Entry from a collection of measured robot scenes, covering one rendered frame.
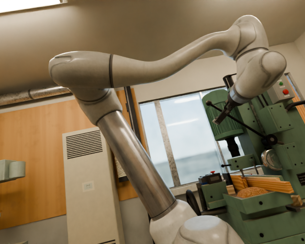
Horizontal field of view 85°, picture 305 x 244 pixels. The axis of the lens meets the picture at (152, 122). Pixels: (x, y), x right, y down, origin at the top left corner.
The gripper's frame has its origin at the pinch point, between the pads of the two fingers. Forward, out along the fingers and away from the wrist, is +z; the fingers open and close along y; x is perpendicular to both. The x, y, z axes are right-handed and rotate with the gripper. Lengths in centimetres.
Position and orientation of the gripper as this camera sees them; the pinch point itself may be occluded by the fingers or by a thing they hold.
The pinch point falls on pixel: (221, 112)
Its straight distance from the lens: 93.8
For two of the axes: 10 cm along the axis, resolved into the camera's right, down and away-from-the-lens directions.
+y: 5.9, -7.8, 2.2
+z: 0.4, 3.0, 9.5
